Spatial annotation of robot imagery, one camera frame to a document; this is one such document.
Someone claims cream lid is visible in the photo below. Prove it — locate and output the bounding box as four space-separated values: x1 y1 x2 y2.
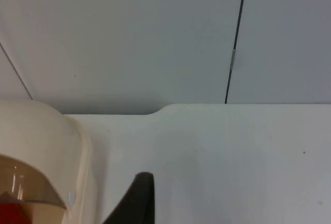
0 99 93 224

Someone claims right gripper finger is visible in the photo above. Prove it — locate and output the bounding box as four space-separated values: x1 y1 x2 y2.
102 172 156 224

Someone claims red block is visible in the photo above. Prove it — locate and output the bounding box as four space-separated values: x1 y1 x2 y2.
0 191 34 224

